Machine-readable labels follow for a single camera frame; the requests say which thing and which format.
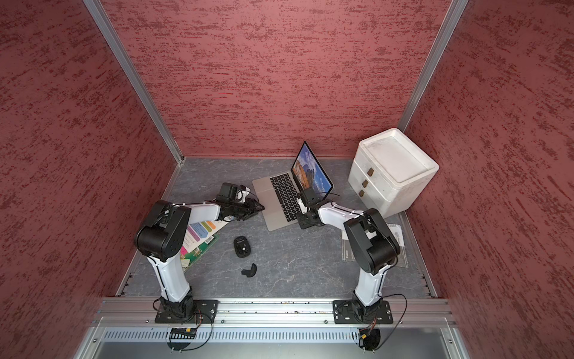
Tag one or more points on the aluminium corner post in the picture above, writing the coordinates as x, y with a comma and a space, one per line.
446, 31
101, 19

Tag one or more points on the left aluminium corner post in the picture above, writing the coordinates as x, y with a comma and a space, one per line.
101, 19

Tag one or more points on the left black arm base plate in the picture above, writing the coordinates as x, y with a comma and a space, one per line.
184, 312

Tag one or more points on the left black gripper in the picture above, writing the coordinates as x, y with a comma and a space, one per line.
250, 209

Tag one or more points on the black wireless mouse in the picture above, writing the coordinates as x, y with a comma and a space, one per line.
242, 247

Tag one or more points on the white three-drawer storage box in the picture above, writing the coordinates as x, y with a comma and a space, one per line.
389, 172

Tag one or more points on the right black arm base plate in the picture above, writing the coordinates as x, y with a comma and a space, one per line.
345, 312

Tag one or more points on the aluminium front rail frame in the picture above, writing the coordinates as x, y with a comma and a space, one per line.
274, 328

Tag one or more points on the green colourful booklet underneath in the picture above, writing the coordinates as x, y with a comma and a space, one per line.
189, 258

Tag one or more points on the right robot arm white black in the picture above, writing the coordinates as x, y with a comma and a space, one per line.
373, 245

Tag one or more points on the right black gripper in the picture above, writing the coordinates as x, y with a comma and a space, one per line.
303, 224

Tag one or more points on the black mouse battery cover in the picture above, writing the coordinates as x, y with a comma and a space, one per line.
251, 272

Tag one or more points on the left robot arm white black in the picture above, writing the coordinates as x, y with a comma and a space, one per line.
161, 237

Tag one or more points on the colourful booklet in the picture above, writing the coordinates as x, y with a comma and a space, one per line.
199, 232

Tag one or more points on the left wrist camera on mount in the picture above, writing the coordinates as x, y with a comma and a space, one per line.
242, 193

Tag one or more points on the right aluminium corner post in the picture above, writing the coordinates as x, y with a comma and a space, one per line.
446, 31

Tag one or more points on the silver open laptop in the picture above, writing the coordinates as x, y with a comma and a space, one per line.
279, 193

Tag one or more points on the white paper manual in sleeve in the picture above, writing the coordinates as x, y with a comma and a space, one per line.
396, 230

